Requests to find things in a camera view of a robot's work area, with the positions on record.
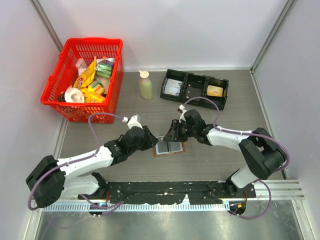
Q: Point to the red plastic shopping basket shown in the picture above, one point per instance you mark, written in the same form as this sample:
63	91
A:
76	55

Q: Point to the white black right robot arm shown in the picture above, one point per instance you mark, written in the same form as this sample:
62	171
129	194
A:
262	155

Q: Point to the brown leather card holder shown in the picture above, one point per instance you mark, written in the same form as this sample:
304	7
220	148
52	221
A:
174	147

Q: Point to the yellow boxed snack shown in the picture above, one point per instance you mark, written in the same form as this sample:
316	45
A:
91	96

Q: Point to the green liquid squeeze bottle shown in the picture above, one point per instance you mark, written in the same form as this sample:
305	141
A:
145	85

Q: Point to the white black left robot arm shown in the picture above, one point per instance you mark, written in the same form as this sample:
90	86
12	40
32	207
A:
48	180

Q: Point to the black three-compartment tray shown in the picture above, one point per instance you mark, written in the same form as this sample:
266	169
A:
199	81

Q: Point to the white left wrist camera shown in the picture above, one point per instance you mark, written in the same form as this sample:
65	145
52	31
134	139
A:
133	121

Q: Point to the white card stack in tray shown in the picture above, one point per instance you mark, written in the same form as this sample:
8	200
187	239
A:
173	87

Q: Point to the green sponge pack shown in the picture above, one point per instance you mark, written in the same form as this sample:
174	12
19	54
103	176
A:
104	70

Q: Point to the aluminium front rail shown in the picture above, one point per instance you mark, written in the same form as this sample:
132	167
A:
75	198

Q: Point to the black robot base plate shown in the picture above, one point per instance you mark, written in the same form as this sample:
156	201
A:
170	192

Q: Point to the gold card stack in tray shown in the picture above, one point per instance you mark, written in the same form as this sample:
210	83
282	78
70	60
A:
214	91

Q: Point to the yellow snack bag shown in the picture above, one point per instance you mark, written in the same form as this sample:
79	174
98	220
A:
87	77

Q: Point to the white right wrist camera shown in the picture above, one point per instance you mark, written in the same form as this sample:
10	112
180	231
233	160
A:
181	109

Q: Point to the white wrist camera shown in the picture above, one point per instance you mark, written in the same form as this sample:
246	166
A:
181	109
133	121

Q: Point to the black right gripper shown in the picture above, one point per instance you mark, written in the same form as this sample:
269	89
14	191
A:
173	136

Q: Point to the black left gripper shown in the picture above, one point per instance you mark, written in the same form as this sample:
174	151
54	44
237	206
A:
150	139

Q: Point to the white tape roll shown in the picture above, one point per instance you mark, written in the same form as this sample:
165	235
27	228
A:
74	95

